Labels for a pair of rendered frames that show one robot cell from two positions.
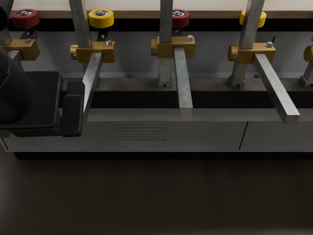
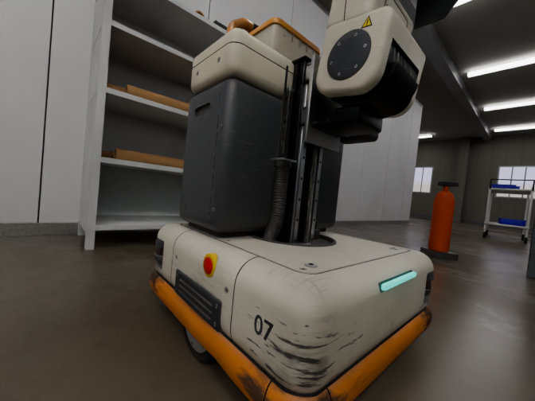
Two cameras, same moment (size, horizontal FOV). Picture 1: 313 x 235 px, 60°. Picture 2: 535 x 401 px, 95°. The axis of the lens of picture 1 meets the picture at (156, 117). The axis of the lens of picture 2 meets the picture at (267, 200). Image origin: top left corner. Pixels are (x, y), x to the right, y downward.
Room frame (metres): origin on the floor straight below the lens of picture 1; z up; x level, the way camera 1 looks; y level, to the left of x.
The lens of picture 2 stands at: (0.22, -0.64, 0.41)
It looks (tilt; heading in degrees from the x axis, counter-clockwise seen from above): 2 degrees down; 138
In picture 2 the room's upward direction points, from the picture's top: 6 degrees clockwise
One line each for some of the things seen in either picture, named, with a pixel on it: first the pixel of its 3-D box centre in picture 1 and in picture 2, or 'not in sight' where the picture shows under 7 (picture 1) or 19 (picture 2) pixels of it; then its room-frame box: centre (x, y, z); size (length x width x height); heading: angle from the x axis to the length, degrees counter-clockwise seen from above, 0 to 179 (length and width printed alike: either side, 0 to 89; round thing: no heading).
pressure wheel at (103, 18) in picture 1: (102, 28); not in sight; (0.88, 0.18, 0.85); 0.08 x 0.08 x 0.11
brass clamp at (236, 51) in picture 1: (250, 53); not in sight; (0.78, -0.30, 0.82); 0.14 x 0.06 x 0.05; 90
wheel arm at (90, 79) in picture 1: (94, 68); not in sight; (0.68, 0.18, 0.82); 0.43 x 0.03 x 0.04; 0
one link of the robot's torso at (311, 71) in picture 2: not in sight; (363, 105); (-0.13, 0.00, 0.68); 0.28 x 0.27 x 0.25; 90
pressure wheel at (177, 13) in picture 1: (176, 28); not in sight; (0.88, -0.07, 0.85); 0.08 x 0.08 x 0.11
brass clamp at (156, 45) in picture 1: (172, 47); not in sight; (0.78, -0.05, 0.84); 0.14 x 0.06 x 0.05; 90
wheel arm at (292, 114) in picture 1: (264, 69); not in sight; (0.69, -0.32, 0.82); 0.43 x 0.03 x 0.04; 0
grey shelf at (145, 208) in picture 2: not in sight; (166, 131); (-1.63, -0.02, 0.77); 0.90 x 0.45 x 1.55; 90
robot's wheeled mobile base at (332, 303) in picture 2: not in sight; (286, 274); (-0.30, -0.06, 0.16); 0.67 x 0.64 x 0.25; 0
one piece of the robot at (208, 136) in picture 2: not in sight; (279, 142); (-0.39, -0.06, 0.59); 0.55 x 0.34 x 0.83; 90
